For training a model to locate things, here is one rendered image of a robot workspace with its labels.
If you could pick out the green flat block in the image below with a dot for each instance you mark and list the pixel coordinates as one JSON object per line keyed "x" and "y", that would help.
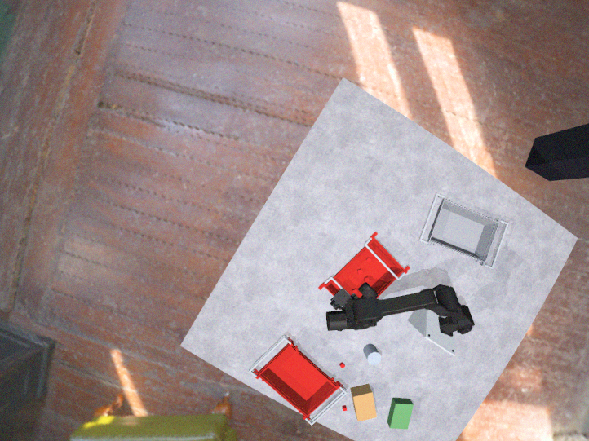
{"x": 400, "y": 413}

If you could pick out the tan box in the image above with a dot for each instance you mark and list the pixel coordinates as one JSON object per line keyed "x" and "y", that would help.
{"x": 363, "y": 402}

